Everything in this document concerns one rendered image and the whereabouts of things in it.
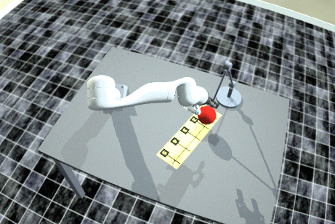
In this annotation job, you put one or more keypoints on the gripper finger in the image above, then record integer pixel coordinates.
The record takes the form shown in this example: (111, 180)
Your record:
(214, 105)

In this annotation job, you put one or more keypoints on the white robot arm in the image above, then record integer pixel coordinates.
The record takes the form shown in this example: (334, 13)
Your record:
(102, 94)

